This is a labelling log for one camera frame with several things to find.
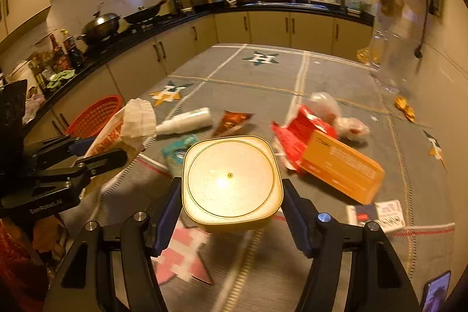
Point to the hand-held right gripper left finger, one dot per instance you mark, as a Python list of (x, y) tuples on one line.
[(169, 215)]

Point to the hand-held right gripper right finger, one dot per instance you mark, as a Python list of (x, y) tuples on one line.
[(297, 224)]

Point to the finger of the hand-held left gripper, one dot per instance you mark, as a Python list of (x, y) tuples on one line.
[(58, 149), (106, 158)]

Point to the white paper bag orange print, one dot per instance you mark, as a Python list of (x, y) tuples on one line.
[(106, 140)]

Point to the red plastic mesh basket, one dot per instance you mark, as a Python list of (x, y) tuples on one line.
[(91, 116)]

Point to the orange cardboard box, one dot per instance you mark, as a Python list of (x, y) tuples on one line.
[(340, 165)]

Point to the white medicine box blue pattern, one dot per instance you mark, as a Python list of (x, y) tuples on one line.
[(387, 213)]

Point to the white pleated paper liner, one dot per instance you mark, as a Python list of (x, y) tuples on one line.
[(139, 118)]

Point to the white plastic bag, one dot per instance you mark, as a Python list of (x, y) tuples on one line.
[(32, 103)]

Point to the teal plastic packet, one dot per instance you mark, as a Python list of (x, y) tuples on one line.
[(175, 153)]

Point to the green dish cloth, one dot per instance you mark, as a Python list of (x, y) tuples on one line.
[(60, 77)]

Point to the red patterned cloth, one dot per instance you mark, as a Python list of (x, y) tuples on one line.
[(18, 261)]

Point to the red torn wrapper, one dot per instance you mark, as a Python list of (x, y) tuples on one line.
[(292, 142)]

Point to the white kitchen appliance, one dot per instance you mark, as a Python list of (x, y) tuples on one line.
[(18, 71)]

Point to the white spray bottle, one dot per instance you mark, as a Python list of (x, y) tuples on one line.
[(186, 122)]

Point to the red label sauce bottle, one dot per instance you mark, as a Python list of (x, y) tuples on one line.
[(57, 56)]

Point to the dark soy sauce bottle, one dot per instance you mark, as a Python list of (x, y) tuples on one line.
[(75, 54)]

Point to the clear crumpled plastic bag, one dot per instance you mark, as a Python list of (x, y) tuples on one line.
[(351, 127)]

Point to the red brown snack sachet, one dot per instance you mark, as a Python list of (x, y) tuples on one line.
[(232, 122)]

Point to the black kitchen countertop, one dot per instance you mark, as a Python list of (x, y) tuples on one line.
[(120, 43)]

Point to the steel wok with lid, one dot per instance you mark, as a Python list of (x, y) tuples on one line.
[(100, 25)]

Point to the grey printed tablecloth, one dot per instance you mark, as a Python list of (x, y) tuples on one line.
[(256, 92)]

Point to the black frying pan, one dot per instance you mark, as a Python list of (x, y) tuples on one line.
[(144, 14)]

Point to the black smartphone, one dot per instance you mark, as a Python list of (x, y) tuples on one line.
[(437, 292)]

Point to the yellow candy wrapper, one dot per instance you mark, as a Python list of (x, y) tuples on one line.
[(406, 109)]

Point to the beige base cabinets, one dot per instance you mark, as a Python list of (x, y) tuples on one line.
[(226, 30)]

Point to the yellow plastic bag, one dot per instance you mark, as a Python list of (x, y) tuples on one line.
[(366, 56)]

